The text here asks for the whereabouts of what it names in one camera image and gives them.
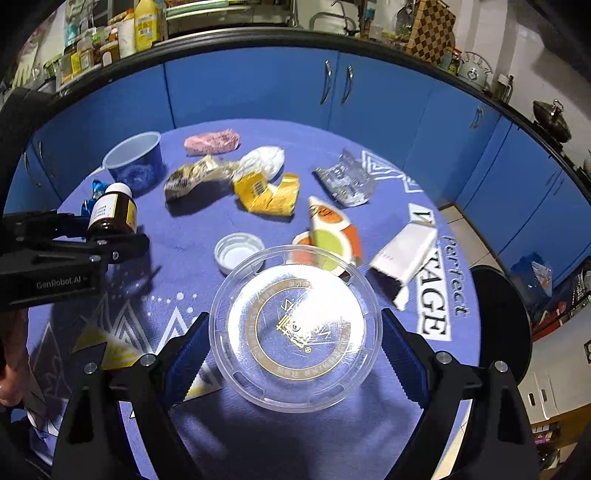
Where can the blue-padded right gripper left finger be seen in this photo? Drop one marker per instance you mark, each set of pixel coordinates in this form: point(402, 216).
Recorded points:
point(92, 441)

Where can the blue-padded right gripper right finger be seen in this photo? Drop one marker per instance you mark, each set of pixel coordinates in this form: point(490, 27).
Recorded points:
point(498, 441)

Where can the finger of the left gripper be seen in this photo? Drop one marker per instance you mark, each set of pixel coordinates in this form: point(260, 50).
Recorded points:
point(43, 225)
point(114, 249)

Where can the brown glass medicine bottle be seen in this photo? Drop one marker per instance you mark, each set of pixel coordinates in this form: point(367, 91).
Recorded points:
point(114, 213)

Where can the blue foil candy wrapper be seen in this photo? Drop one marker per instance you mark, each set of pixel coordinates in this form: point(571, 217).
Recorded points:
point(98, 188)

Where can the blue paper cup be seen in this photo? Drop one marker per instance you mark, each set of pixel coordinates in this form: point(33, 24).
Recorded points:
point(136, 162)

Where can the white plastic bottle cap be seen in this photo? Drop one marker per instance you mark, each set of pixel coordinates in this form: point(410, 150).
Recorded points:
point(234, 248)

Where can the beige snack wrapper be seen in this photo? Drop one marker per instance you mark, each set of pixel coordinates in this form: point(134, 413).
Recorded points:
point(187, 177)

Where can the yellow wrapper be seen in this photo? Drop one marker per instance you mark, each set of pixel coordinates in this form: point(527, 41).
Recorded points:
point(259, 196)

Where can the white tissue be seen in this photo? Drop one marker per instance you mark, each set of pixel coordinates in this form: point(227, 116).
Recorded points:
point(268, 160)

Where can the clear plastic round lid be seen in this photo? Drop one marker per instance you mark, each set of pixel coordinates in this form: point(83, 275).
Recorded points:
point(295, 329)

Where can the white paper carton box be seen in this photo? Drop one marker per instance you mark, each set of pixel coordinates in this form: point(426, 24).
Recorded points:
point(397, 263)

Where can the orange green paper cup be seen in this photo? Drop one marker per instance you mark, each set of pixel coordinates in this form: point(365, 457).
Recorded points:
point(330, 229)

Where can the silver pill blister pack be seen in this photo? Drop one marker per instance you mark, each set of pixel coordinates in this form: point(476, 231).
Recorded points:
point(348, 182)

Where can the black round trash bin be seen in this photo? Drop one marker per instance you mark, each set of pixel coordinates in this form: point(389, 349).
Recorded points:
point(505, 323)

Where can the blue kitchen cabinets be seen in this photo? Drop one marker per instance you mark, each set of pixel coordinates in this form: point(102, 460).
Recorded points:
point(521, 196)

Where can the person's left hand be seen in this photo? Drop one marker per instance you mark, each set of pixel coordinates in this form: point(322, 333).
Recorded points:
point(16, 372)

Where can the pink crumpled wrapper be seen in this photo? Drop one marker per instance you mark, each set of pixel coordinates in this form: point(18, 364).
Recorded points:
point(212, 143)

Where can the blue bag lined bin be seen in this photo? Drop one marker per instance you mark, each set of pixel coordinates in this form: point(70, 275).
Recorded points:
point(533, 279)

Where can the purple printed tablecloth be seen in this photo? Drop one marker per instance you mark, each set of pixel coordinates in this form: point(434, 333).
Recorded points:
point(149, 300)

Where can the yellow oil bottle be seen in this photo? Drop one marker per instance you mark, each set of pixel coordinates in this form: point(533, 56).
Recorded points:
point(146, 24)

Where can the black wok with lid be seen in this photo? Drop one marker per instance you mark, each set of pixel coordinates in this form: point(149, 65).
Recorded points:
point(551, 119)

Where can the mint green electric kettle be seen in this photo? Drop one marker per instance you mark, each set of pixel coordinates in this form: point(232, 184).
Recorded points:
point(474, 69)

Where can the checkered wooden cutting board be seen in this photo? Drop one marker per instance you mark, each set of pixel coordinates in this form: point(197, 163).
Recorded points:
point(432, 31)

